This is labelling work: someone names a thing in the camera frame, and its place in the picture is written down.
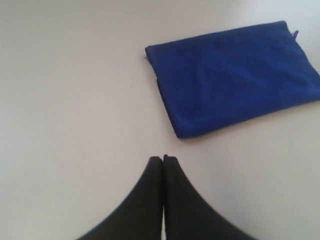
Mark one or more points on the blue towel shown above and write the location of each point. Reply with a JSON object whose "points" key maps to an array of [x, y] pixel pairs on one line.
{"points": [[209, 82]]}

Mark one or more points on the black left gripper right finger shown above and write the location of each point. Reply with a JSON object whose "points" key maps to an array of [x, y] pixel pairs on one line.
{"points": [[187, 215]]}

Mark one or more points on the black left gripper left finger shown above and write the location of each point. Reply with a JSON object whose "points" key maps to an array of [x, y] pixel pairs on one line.
{"points": [[140, 215]]}

